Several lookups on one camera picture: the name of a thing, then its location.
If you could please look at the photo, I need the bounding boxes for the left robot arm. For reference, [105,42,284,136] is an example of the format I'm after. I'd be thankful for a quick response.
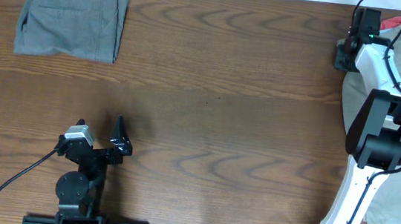
[55,116,133,224]

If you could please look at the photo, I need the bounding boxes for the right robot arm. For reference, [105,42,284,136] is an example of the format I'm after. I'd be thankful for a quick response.
[320,29,401,224]

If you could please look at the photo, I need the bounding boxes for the folded grey shorts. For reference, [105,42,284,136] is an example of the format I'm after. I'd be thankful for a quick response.
[13,0,128,64]

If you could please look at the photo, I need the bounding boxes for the black left camera cable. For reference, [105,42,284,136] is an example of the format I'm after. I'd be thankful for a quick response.
[0,142,59,224]

